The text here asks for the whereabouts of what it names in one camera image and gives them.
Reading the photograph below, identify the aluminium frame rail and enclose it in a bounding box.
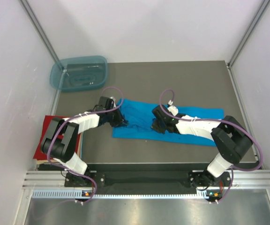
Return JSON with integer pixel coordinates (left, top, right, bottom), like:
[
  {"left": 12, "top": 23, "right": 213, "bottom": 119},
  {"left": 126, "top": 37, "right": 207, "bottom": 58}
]
[{"left": 22, "top": 172, "right": 67, "bottom": 188}]

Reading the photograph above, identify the red folded t shirt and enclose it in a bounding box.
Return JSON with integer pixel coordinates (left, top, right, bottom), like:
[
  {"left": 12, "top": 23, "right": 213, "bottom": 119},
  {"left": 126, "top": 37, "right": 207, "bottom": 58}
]
[{"left": 33, "top": 115, "right": 82, "bottom": 162}]

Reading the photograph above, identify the right aluminium corner post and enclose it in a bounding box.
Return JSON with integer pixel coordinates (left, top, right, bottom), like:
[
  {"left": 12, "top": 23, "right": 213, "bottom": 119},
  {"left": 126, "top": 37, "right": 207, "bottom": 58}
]
[{"left": 227, "top": 0, "right": 270, "bottom": 68}]

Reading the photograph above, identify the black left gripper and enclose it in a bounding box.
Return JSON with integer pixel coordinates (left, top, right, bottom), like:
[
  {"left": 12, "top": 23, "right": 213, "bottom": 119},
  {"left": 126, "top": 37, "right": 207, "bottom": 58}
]
[{"left": 105, "top": 105, "right": 128, "bottom": 128}]

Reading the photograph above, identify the light blue folded t shirt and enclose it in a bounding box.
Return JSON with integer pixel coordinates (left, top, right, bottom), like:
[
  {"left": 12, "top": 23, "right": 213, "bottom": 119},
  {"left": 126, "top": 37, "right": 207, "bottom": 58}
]
[{"left": 79, "top": 133, "right": 84, "bottom": 159}]

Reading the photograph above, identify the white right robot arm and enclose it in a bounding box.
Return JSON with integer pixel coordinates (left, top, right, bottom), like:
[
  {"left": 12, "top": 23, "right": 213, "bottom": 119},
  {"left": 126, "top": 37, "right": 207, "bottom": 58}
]
[{"left": 151, "top": 105, "right": 253, "bottom": 187}]

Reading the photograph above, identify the beige folded t shirt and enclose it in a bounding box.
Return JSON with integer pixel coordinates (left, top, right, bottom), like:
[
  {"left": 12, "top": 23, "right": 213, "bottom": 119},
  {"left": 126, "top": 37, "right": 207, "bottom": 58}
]
[{"left": 35, "top": 159, "right": 59, "bottom": 165}]

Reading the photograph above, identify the aluminium corner post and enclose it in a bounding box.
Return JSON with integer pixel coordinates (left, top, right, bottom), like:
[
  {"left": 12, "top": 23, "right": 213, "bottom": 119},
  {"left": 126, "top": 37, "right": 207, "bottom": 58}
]
[
  {"left": 19, "top": 0, "right": 59, "bottom": 62},
  {"left": 227, "top": 0, "right": 270, "bottom": 68}
]

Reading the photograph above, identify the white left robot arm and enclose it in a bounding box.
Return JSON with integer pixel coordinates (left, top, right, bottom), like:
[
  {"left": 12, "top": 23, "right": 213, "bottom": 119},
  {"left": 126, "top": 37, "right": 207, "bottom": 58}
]
[{"left": 40, "top": 97, "right": 128, "bottom": 186}]

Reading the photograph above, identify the grey slotted cable duct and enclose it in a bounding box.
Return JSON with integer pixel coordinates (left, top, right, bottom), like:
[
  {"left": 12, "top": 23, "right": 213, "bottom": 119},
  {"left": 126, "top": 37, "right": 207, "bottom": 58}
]
[{"left": 32, "top": 189, "right": 220, "bottom": 200}]

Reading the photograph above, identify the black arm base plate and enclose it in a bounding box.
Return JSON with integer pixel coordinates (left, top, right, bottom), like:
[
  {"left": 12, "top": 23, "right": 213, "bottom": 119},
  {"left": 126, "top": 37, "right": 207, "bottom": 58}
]
[{"left": 64, "top": 163, "right": 232, "bottom": 188}]

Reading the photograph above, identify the teal plastic basin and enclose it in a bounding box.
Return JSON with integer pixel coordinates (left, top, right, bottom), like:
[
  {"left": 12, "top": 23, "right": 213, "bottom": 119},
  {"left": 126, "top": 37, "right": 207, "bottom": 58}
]
[{"left": 50, "top": 56, "right": 109, "bottom": 92}]

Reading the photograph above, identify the left aluminium corner post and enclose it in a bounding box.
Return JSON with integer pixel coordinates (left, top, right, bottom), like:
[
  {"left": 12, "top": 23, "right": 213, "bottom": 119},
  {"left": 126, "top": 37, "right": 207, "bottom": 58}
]
[{"left": 19, "top": 0, "right": 59, "bottom": 62}]

